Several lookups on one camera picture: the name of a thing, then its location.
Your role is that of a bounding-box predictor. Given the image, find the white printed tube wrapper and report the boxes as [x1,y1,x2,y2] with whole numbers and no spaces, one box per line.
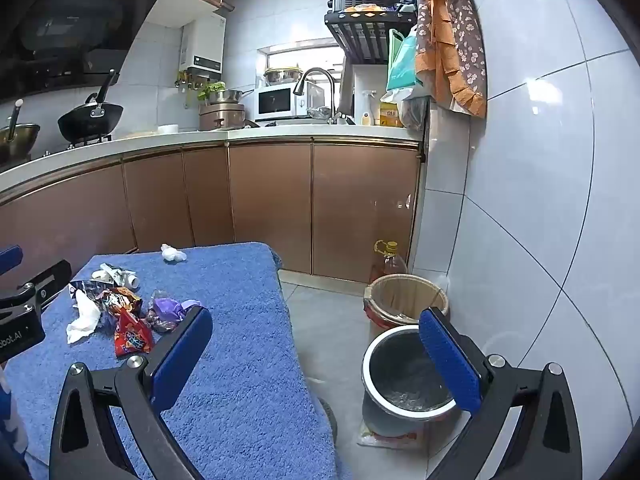
[91,262,140,291]

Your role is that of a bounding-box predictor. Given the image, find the chrome kitchen faucet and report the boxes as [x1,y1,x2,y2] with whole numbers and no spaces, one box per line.
[292,66,337,124]

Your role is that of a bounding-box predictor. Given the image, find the brown rice cooker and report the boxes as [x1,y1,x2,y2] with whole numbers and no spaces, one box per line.
[198,102,247,132]

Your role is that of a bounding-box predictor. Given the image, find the ladle with dark handle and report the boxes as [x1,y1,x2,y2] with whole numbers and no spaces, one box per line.
[6,100,25,142]

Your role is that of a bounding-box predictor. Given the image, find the silver foil wrapper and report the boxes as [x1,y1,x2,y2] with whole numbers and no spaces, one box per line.
[67,280,108,306]

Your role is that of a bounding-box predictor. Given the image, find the black wok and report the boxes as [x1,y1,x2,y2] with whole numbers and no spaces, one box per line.
[57,69,124,143]

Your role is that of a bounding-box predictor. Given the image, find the beige waste basket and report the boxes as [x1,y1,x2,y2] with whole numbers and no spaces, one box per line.
[364,273,450,327]

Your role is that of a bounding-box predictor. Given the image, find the large metal basin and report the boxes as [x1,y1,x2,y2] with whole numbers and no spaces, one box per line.
[263,66,301,86]

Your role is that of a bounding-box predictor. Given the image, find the yellow carton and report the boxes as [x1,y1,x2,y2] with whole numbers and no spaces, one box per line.
[378,101,405,128]

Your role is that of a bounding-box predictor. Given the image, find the kitchen window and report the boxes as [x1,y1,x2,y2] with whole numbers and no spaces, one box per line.
[257,44,347,86]

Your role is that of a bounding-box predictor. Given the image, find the black metal rack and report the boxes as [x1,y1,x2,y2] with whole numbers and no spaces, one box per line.
[324,0,419,66]

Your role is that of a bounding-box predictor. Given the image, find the orange floral apron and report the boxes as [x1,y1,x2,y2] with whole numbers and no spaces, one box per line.
[415,0,489,120]

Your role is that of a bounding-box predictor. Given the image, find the gas stove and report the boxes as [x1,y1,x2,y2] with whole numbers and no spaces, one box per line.
[30,132,114,162]

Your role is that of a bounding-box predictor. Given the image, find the blue terry towel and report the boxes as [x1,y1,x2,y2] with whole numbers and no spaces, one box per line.
[0,241,341,480]

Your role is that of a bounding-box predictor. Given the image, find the blue patterned cloth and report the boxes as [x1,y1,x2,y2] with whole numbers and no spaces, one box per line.
[0,365,29,461]

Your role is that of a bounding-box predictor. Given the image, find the orange snack wrapper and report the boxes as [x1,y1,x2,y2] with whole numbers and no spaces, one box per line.
[97,287,144,331]

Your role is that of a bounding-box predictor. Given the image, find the cooking oil bottle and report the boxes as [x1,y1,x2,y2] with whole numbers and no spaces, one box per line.
[371,240,409,285]

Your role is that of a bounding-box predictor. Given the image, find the clear plastic bag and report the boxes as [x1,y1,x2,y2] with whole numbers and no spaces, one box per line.
[356,419,420,447]

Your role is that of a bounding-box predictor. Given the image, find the white microwave oven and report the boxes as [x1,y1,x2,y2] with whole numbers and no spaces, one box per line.
[254,84,302,122]

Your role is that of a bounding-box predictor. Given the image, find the white water heater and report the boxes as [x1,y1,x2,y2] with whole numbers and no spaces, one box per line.
[180,12,227,82]

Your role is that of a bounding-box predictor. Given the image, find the white tissue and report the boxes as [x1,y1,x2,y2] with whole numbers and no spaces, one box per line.
[66,290,103,345]

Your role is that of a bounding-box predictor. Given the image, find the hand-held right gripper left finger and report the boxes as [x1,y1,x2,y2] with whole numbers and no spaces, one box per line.
[49,305,214,480]

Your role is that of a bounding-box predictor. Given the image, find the brown kitchen counter cabinet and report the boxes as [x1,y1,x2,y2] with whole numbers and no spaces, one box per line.
[0,122,429,287]

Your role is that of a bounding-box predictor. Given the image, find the dark plastic bag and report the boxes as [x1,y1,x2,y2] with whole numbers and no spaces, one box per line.
[400,97,430,131]

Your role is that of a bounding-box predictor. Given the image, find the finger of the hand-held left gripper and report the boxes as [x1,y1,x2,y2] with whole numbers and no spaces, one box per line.
[0,260,72,318]
[0,245,24,275]

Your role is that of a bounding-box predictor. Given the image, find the red snack packet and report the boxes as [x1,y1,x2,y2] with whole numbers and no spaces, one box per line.
[114,310,154,359]

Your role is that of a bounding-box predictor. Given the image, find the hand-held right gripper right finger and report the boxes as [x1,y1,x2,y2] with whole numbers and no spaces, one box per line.
[419,307,583,480]

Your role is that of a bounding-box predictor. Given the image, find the green plastic bag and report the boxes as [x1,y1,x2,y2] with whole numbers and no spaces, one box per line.
[386,27,419,92]

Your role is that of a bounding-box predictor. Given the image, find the black range hood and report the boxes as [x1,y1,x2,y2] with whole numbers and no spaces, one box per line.
[0,0,174,102]

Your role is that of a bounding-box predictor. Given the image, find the purple plastic wrapper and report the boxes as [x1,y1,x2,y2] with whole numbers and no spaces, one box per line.
[145,290,202,334]

